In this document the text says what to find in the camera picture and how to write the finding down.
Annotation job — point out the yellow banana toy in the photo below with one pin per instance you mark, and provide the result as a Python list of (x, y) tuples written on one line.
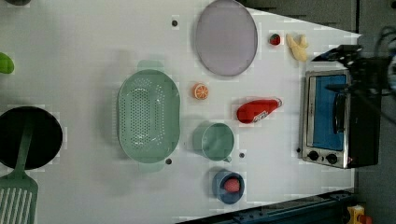
[(298, 50)]

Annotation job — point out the grey oval plate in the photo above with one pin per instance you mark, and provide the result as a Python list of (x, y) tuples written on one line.
[(226, 38)]

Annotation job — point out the yellow red clamp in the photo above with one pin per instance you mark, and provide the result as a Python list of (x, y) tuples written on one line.
[(358, 216)]

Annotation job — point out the black toaster oven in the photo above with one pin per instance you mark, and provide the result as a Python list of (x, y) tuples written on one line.
[(339, 129)]

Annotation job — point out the green round object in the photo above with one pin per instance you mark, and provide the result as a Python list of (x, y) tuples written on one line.
[(6, 64)]

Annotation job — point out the red toy strawberry in bowl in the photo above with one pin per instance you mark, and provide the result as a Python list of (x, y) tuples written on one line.
[(232, 185)]

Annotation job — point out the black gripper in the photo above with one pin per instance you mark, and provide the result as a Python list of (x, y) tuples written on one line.
[(368, 75)]

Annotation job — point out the orange slice toy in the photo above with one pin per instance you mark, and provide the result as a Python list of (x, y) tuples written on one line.
[(200, 91)]

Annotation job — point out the blue metal frame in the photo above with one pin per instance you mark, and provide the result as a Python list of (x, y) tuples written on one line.
[(327, 208)]

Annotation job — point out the green slotted spatula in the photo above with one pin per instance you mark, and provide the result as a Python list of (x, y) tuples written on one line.
[(18, 189)]

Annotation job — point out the green perforated colander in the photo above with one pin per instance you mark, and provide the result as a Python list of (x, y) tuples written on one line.
[(148, 116)]

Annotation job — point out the small red strawberry toy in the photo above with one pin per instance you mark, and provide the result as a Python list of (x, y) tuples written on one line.
[(275, 39)]

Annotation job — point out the green metal pot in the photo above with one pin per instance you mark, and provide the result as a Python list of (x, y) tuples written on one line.
[(213, 141)]

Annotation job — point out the blue bowl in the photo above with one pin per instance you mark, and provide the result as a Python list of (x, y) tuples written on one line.
[(219, 191)]

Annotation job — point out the red ketchup bottle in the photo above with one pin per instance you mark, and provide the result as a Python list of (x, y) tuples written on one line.
[(256, 110)]

